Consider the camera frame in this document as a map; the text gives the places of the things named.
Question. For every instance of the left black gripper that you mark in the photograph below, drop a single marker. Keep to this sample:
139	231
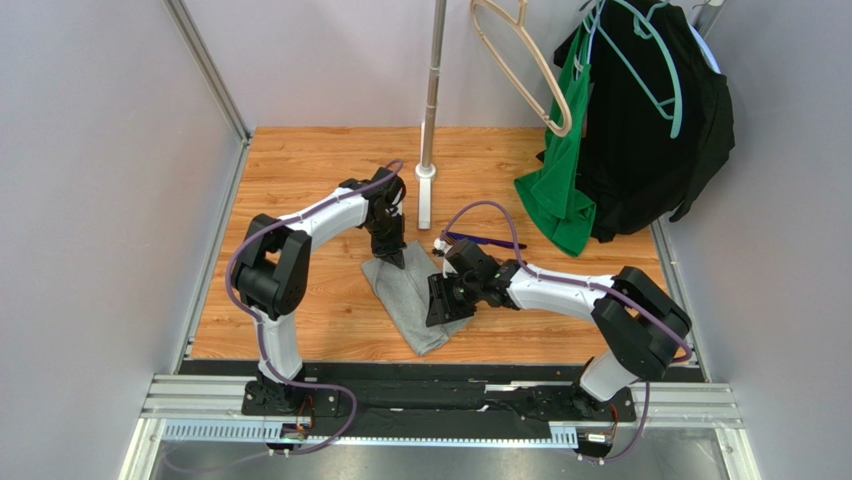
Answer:
393	249

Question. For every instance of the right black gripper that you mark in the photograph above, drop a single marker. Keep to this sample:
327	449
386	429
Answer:
449	296

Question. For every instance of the grey cloth napkin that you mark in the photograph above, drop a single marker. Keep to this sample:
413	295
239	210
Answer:
404	293

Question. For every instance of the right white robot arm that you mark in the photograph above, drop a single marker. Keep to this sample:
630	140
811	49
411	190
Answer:
644	328

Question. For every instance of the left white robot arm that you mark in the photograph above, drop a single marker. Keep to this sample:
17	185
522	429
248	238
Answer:
268	273

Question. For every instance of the purple knife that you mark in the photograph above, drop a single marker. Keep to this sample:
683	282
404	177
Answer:
457	236

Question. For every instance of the green shirt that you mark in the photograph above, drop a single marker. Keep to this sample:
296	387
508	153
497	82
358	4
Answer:
559	209

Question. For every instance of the beige clothes hanger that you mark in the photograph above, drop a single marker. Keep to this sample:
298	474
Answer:
503	32

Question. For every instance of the metal stand pole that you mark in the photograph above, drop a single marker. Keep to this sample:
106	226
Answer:
435	59

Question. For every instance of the black shirt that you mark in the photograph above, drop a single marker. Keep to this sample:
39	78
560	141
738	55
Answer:
628	164

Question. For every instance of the teal clothes hanger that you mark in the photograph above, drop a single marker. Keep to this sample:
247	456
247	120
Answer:
650	61

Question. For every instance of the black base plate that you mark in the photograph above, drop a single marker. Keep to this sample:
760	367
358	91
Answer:
420	400

